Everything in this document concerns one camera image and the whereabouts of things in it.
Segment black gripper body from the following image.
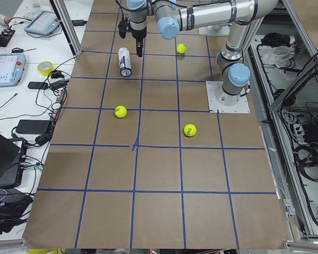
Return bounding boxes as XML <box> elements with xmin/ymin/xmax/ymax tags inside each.
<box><xmin>131</xmin><ymin>27</ymin><xmax>146</xmax><ymax>44</ymax></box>

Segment clear tennis ball can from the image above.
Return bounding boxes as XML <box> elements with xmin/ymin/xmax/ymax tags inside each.
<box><xmin>118</xmin><ymin>47</ymin><xmax>132</xmax><ymax>77</ymax></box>

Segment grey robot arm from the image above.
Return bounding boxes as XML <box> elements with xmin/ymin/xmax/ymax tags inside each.
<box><xmin>125</xmin><ymin>0</ymin><xmax>277</xmax><ymax>106</ymax></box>

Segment tennis ball near base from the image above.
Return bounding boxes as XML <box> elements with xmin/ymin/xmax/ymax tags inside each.
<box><xmin>176</xmin><ymin>43</ymin><xmax>187</xmax><ymax>55</ymax></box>

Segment tennis ball near gripper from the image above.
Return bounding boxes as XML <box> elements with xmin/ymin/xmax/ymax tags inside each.
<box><xmin>114</xmin><ymin>105</ymin><xmax>127</xmax><ymax>119</ymax></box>

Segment tennis ball with black print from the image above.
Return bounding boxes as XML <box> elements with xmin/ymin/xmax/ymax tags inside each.
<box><xmin>183</xmin><ymin>123</ymin><xmax>197</xmax><ymax>137</ymax></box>

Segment upper teach pendant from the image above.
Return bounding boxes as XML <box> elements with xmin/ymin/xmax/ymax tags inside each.
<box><xmin>24</xmin><ymin>11</ymin><xmax>60</xmax><ymax>36</ymax></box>

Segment teach pendant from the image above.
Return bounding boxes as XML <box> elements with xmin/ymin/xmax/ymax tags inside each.
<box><xmin>0</xmin><ymin>53</ymin><xmax>26</xmax><ymax>88</ymax></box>
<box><xmin>24</xmin><ymin>11</ymin><xmax>60</xmax><ymax>36</ymax></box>

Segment yellow tape roll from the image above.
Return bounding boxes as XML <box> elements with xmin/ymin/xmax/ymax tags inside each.
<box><xmin>37</xmin><ymin>61</ymin><xmax>55</xmax><ymax>77</ymax></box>

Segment black phone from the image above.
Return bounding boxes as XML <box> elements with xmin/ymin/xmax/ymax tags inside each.
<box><xmin>28</xmin><ymin>81</ymin><xmax>49</xmax><ymax>90</ymax></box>

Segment lower teach pendant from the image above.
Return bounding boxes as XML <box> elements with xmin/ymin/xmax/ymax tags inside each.
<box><xmin>0</xmin><ymin>53</ymin><xmax>26</xmax><ymax>88</ymax></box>

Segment white cloth rag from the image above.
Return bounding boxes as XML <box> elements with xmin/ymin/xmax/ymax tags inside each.
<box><xmin>262</xmin><ymin>46</ymin><xmax>295</xmax><ymax>68</ymax></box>

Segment black power adapter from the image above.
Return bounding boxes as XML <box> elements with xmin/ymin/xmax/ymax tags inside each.
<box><xmin>16</xmin><ymin>120</ymin><xmax>50</xmax><ymax>134</ymax></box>

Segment black laptop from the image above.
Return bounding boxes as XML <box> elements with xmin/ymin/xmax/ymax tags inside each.
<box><xmin>0</xmin><ymin>134</ymin><xmax>27</xmax><ymax>189</ymax></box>

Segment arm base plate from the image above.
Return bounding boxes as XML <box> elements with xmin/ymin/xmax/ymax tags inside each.
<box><xmin>206</xmin><ymin>81</ymin><xmax>250</xmax><ymax>114</ymax></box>
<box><xmin>198</xmin><ymin>24</ymin><xmax>229</xmax><ymax>37</ymax></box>

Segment aluminium frame post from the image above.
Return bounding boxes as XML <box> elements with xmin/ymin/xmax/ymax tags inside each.
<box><xmin>49</xmin><ymin>0</ymin><xmax>82</xmax><ymax>57</ymax></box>

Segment black handled scissors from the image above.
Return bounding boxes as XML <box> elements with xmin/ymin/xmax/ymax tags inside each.
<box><xmin>11</xmin><ymin>48</ymin><xmax>36</xmax><ymax>53</ymax></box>

